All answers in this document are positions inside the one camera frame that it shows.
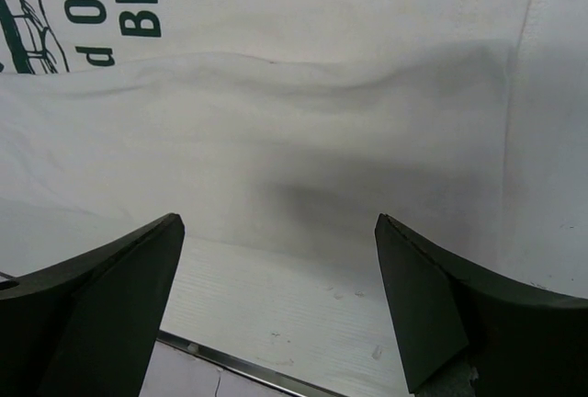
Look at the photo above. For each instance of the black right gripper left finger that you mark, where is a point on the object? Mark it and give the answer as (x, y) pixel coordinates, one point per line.
(87, 326)

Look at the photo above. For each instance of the white green raglan t-shirt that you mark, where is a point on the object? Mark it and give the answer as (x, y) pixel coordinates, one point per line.
(288, 126)

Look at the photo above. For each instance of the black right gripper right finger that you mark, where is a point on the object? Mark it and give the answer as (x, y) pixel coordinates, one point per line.
(464, 330)

